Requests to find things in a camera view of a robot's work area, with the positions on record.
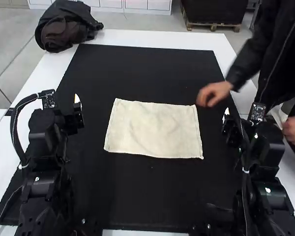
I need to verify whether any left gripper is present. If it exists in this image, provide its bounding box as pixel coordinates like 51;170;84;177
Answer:
63;92;86;135

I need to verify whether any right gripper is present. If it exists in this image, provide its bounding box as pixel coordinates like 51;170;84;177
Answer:
221;106;247;148

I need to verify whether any pale towel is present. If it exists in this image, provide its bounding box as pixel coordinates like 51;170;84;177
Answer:
103;97;204;160

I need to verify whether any person's right hand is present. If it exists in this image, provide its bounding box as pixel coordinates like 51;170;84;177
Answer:
196;80;234;108

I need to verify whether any black jacket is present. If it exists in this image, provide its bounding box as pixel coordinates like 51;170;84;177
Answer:
34;0;104;53

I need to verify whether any black mat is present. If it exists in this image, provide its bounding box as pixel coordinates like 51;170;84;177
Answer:
0;43;295;226

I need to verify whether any person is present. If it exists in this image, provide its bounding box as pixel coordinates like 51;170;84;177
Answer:
196;0;295;147

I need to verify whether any wooden pallet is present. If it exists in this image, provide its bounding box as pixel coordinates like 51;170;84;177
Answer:
182;4;242;32

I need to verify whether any grey cupboard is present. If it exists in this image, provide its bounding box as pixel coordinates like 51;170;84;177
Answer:
27;0;174;16

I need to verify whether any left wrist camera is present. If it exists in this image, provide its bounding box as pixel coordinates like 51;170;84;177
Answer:
40;89;58;109

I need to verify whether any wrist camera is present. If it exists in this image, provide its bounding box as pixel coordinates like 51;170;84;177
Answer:
40;89;58;109
250;101;266;121

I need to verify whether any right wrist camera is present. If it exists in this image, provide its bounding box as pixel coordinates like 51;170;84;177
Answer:
250;101;266;121

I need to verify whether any black cable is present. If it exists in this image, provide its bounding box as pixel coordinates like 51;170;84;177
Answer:
10;92;44;170

